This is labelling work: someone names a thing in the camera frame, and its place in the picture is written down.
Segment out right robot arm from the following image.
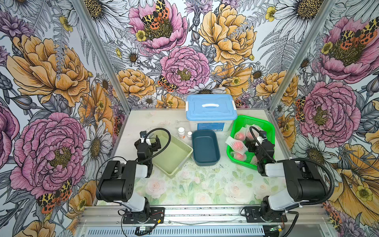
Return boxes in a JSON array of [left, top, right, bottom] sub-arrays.
[[247, 140, 335, 222]]

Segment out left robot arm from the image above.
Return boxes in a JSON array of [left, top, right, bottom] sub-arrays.
[[96, 137, 161, 223]]

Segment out bright green perforated basket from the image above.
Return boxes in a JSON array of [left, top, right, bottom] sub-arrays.
[[226, 115, 275, 170]]

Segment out pale green perforated basket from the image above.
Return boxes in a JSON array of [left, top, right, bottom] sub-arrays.
[[152, 136, 193, 178]]

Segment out white pill bottle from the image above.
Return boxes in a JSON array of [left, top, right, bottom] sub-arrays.
[[178, 127, 186, 139]]

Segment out small white bottle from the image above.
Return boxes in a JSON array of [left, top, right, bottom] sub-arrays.
[[187, 131, 192, 140]]

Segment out dark teal plastic tray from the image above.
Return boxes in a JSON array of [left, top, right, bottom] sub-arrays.
[[192, 130, 221, 166]]

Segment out blue lidded storage box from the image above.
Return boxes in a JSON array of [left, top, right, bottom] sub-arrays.
[[186, 94, 237, 132]]

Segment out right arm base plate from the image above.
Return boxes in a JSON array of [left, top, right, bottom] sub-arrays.
[[240, 206, 287, 223]]

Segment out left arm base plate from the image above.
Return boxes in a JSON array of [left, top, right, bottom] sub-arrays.
[[122, 207, 165, 224]]

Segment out right black cable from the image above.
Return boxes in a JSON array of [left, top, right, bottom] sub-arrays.
[[249, 126, 335, 205]]

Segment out aluminium front rail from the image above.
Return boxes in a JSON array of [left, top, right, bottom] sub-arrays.
[[75, 205, 338, 237]]

